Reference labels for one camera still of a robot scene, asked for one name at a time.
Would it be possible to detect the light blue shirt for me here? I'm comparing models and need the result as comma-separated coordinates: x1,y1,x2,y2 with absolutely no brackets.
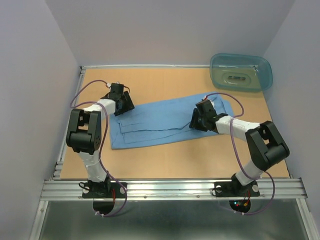
109,92,235,151

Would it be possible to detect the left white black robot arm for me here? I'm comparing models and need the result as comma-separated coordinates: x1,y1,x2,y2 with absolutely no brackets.
66,80,135,198

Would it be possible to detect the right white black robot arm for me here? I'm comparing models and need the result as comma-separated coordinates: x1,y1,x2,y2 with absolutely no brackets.
189,99,290,197

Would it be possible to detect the teal plastic bin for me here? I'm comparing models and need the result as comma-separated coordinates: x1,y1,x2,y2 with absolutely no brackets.
209,53,273,93

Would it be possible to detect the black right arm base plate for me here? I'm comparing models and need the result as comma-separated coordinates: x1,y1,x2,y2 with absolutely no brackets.
211,181,260,198

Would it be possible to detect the aluminium left side rail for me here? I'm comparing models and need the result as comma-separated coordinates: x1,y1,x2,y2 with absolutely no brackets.
51,66,87,181

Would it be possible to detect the aluminium rail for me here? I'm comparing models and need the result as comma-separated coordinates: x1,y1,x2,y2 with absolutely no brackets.
40,178,308,201
51,66,87,181

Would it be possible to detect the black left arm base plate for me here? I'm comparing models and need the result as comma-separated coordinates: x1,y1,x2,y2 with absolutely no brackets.
78,181,126,199

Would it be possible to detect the aluminium front rail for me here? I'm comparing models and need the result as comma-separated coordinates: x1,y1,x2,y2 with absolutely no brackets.
40,178,308,201

